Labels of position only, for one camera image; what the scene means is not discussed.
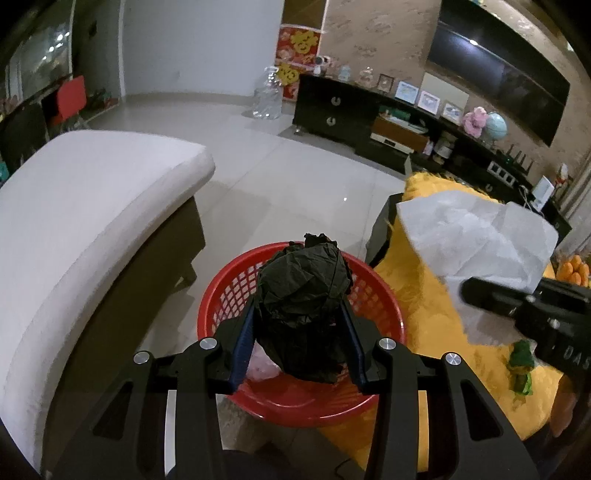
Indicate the red plastic mesh basket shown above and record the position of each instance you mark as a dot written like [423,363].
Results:
[286,408]

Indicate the light blue globe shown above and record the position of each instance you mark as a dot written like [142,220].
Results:
[495,127]

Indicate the red chair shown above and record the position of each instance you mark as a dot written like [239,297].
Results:
[69,94]

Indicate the black router with antennas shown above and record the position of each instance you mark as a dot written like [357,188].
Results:
[512,161]

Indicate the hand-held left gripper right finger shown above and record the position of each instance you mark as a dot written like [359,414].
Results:
[354,344]

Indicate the white paper sheet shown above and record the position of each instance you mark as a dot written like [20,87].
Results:
[471,240]

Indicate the black coffee table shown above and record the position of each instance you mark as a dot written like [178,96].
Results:
[378,235]

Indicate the green wrapper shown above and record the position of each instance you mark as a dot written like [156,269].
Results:
[521,364]

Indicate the pile of oranges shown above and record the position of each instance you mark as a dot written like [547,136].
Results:
[575,272]

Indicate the white cushioned sofa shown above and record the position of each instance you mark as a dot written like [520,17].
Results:
[92,221]

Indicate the pink plush toy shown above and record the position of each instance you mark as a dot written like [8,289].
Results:
[475,121]

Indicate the white toy figure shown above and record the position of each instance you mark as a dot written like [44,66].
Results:
[322,65]

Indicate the glass jar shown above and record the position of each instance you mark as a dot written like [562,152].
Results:
[365,77]
[344,73]

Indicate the red festive wall poster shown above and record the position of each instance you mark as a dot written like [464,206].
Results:
[295,46]

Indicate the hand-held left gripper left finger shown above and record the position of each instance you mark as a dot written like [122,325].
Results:
[242,344]

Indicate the yellow furry cloth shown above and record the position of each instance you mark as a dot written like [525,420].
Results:
[429,300]

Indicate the black chair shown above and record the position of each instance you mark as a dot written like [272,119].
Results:
[23,129]

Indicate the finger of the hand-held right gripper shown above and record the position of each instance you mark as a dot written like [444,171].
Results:
[489,293]

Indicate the black television cabinet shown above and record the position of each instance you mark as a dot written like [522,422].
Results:
[323,106]

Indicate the small figurine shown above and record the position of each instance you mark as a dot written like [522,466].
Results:
[563,177]

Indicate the white picture frame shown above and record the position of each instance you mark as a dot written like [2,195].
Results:
[429,101]

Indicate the black curved television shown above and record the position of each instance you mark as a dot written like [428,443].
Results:
[498,69]

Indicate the white power strip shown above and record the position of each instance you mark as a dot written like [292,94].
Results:
[501,171]

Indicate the clear plastic water jug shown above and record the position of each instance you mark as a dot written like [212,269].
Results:
[267,101]

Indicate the brown wooden box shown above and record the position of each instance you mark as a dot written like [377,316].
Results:
[397,131]

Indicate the blue picture frame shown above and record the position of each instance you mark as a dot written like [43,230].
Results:
[407,92]

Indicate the small dark picture frame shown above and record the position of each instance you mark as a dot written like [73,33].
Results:
[385,83]

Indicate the person's right forearm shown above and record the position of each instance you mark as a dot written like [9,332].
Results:
[564,406]

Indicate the white box device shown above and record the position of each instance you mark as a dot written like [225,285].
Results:
[542,193]

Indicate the grey picture frame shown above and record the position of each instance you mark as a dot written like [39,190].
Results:
[452,111]

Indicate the beige board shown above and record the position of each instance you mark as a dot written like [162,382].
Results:
[455,90]

